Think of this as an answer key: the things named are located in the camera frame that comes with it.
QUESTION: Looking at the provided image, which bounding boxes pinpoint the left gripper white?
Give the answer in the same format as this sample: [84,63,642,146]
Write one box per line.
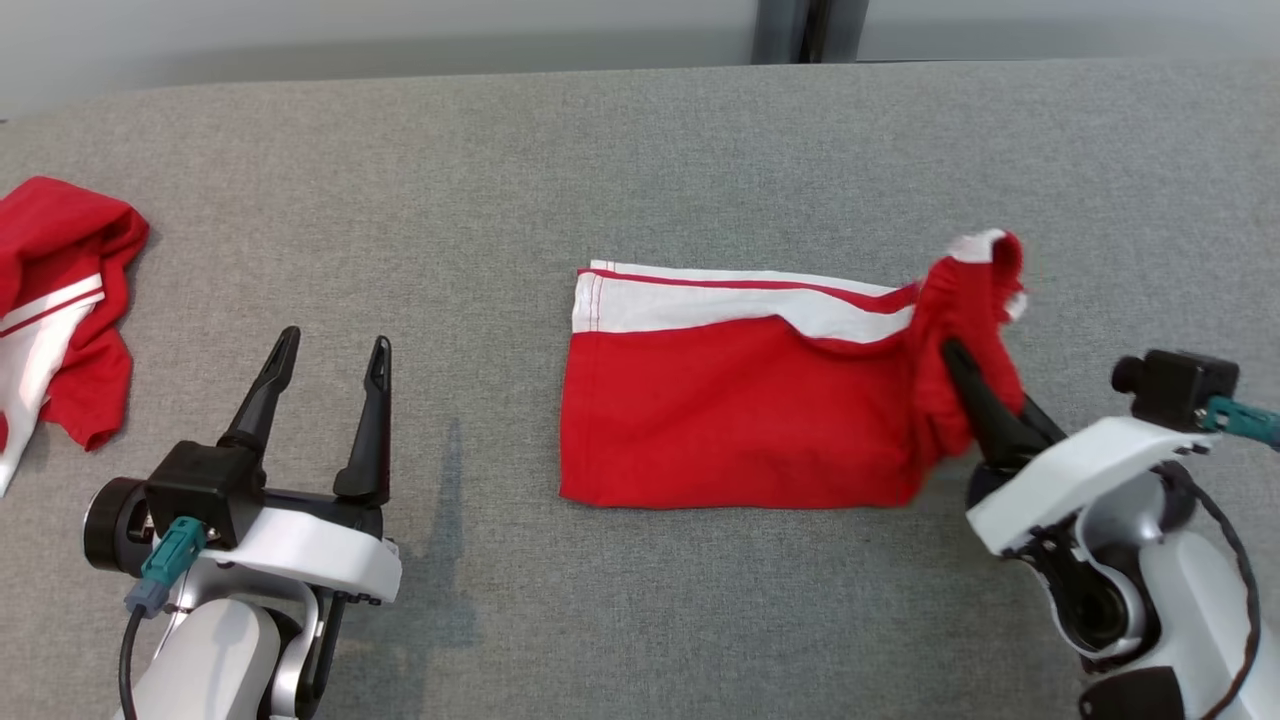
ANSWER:
[205,326,403,606]

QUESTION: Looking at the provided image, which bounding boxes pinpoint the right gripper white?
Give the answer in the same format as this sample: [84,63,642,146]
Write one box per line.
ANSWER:
[940,340,1216,556]

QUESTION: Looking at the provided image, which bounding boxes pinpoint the red white basketball shorts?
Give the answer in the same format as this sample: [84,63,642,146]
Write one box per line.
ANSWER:
[558,228,1029,511]

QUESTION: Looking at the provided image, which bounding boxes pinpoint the red Bulls basketball jersey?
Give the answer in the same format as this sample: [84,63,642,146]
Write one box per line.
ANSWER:
[0,177,151,498]

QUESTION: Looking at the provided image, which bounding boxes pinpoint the left teal cable connector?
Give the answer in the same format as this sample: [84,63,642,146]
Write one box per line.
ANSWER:
[125,517,208,616]

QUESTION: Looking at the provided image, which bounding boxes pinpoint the teal cable connector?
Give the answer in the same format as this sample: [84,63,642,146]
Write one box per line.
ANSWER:
[1200,396,1280,449]
[125,517,208,616]

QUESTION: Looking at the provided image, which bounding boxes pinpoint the right teal cable connector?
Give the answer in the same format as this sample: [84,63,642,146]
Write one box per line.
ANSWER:
[1200,396,1280,449]

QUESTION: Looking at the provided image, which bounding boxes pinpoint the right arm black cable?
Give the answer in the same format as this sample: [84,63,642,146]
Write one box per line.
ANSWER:
[1190,480,1263,720]

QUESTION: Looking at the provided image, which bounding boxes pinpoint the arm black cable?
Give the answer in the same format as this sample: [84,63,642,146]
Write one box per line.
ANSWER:
[1190,480,1263,720]
[118,610,151,720]

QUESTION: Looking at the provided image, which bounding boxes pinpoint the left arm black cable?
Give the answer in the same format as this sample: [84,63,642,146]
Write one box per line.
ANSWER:
[118,610,151,720]

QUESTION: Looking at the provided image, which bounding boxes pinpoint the grey metal partition post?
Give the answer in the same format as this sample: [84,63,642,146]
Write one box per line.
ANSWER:
[752,0,869,63]

